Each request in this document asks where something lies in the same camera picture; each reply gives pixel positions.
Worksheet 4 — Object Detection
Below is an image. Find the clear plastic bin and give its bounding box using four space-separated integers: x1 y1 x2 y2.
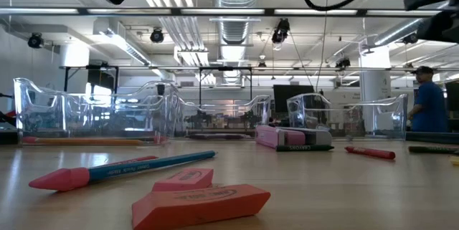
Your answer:
64 92 180 140
178 93 273 140
285 92 410 142
13 77 180 148

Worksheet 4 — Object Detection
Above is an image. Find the silver ventilation duct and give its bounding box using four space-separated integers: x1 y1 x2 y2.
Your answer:
211 0 262 85

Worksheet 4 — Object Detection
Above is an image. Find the black overhead camera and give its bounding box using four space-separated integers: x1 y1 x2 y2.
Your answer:
270 17 291 44

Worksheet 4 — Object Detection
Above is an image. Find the black monitor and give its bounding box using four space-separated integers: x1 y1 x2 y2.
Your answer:
273 85 316 115

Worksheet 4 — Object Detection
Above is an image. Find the orange pencil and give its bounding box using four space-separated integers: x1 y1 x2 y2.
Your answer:
21 136 145 146

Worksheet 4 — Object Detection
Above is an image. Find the person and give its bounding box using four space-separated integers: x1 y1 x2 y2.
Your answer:
407 65 450 133

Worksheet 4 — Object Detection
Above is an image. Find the green crayon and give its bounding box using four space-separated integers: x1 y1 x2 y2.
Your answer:
275 144 335 153
407 145 459 155

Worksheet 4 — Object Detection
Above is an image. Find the pink rubber eraser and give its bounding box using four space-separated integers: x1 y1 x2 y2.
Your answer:
131 183 272 230
151 167 215 193

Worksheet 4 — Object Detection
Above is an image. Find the red crayon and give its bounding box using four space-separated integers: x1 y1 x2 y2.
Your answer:
344 145 397 160
103 155 160 166

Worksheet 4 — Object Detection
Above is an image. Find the blue pencil pink eraser cap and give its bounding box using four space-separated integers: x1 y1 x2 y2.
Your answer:
28 150 217 192

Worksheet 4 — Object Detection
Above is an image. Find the white column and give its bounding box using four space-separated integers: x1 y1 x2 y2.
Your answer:
359 45 392 134

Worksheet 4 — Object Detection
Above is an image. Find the black background frame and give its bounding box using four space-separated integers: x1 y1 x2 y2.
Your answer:
63 64 120 95

